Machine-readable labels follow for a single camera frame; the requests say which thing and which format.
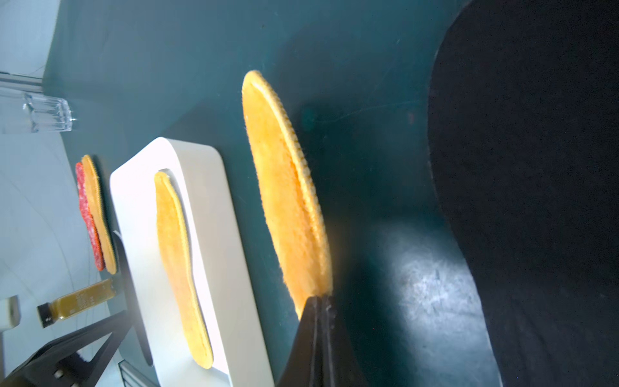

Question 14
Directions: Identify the white storage box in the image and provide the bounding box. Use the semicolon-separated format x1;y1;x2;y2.
110;137;274;386

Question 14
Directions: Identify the yellow juice bottle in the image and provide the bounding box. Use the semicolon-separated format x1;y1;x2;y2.
37;278;119;328

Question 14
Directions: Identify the left orange insole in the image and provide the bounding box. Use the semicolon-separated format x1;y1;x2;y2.
82;155;118;275

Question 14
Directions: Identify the clear drinking glass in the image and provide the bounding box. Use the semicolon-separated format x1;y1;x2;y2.
1;87;75;134

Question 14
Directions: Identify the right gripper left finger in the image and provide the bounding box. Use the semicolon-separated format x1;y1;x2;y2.
277;297;322;387

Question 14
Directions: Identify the left red insole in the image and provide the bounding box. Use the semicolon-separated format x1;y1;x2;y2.
75;162;106;271

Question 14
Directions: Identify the green table mat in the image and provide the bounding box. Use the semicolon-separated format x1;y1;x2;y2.
44;1;501;386

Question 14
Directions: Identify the fuzzy yellow insole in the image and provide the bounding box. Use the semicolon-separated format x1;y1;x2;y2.
154;171;214;369
242;70;333;315

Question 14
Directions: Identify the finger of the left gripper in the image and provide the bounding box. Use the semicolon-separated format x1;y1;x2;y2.
1;311;132;386

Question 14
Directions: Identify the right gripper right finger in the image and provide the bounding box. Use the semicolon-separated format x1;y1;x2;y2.
321;296;368;387

